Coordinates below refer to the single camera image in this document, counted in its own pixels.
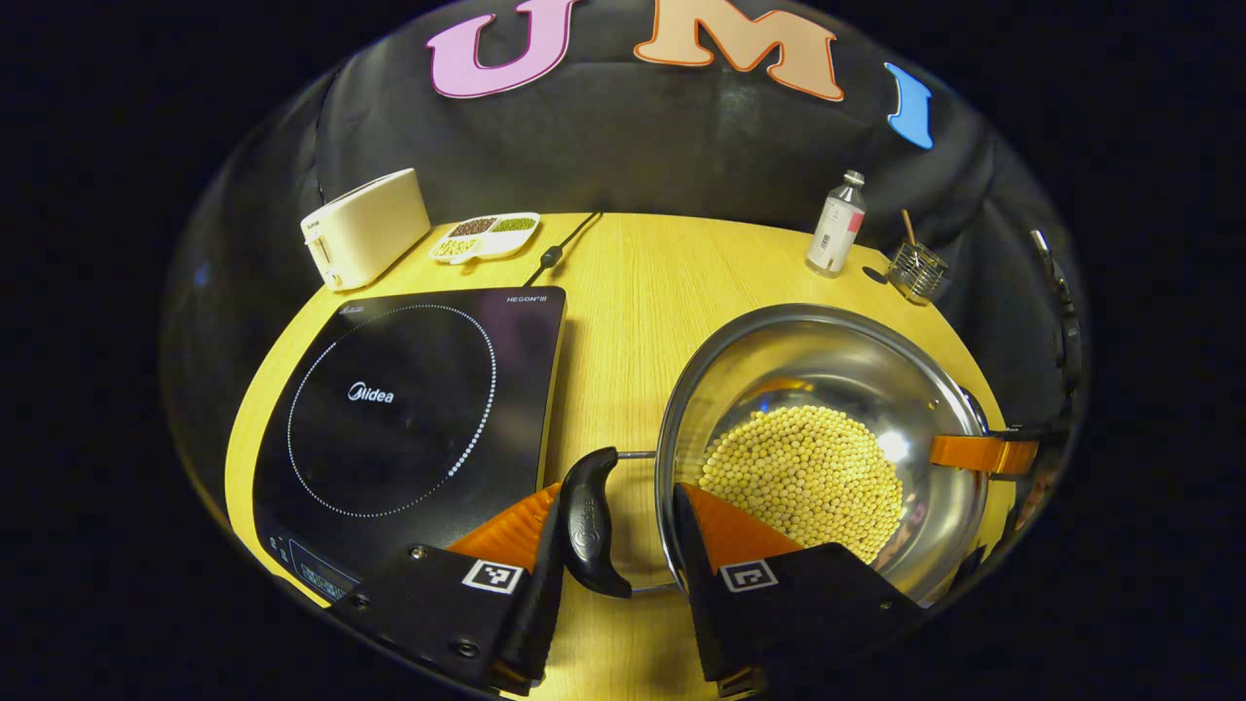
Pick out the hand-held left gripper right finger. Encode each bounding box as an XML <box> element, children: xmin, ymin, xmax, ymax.
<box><xmin>672</xmin><ymin>482</ymin><xmax>926</xmax><ymax>698</ymax></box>

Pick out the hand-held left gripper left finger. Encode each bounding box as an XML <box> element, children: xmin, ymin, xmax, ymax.
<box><xmin>326</xmin><ymin>482</ymin><xmax>566</xmax><ymax>698</ymax></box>

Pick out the stainless steel pot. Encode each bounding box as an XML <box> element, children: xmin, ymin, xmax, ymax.
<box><xmin>558</xmin><ymin>303</ymin><xmax>994</xmax><ymax>609</ymax></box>

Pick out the black induction cooktop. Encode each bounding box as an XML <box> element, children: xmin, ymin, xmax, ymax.
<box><xmin>251</xmin><ymin>285</ymin><xmax>568</xmax><ymax>605</ymax></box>

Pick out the dark metal stand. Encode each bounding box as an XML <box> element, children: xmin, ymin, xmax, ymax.
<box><xmin>1030</xmin><ymin>229</ymin><xmax>1083</xmax><ymax>390</ymax></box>

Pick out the pile of yellow soybeans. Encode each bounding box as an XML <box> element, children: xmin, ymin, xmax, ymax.
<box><xmin>699</xmin><ymin>405</ymin><xmax>904</xmax><ymax>566</ymax></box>

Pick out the glass jar with stick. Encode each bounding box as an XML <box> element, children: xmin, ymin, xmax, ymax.
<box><xmin>886</xmin><ymin>208</ymin><xmax>950</xmax><ymax>307</ymax></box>

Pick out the small clear labelled bottle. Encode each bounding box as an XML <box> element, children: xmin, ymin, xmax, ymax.
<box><xmin>806</xmin><ymin>169</ymin><xmax>867</xmax><ymax>280</ymax></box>

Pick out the white divided bean dish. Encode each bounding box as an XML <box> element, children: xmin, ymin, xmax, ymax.
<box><xmin>429</xmin><ymin>211</ymin><xmax>541</xmax><ymax>266</ymax></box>

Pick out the white toaster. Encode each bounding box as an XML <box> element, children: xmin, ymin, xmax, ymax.
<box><xmin>300</xmin><ymin>167</ymin><xmax>432</xmax><ymax>293</ymax></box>

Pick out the black power cable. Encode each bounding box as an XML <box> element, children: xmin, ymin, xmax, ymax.
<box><xmin>523</xmin><ymin>211</ymin><xmax>605</xmax><ymax>288</ymax></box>

